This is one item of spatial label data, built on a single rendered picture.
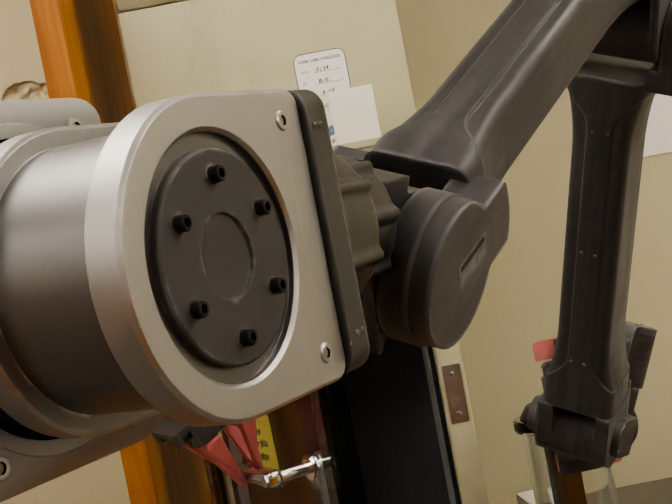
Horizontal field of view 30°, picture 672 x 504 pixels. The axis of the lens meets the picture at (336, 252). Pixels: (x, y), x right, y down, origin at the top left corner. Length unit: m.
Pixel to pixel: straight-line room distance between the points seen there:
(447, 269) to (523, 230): 1.32
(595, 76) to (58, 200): 0.59
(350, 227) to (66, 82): 0.90
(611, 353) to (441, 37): 0.93
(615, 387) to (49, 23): 0.72
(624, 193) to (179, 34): 0.66
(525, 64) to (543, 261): 1.21
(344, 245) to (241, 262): 0.07
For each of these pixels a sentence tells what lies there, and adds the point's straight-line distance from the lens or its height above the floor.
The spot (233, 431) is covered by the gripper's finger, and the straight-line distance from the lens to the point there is 1.29.
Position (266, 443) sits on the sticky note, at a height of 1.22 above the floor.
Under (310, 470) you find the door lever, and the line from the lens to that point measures 1.25.
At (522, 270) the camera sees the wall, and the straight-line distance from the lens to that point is 1.93.
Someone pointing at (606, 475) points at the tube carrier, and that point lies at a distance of 1.44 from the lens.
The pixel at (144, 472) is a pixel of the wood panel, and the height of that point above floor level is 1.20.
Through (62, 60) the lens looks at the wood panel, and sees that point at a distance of 1.41.
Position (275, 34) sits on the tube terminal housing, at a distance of 1.48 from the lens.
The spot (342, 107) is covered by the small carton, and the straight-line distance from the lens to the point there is 1.39.
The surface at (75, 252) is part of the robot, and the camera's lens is 0.43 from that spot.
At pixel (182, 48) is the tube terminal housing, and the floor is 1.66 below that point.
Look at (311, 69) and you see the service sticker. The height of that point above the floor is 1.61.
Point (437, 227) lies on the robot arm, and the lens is 0.60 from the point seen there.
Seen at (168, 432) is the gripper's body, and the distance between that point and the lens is 1.23.
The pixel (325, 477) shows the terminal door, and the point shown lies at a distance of 1.23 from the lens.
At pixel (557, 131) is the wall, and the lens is 1.94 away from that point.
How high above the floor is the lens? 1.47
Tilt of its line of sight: 3 degrees down
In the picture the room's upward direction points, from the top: 11 degrees counter-clockwise
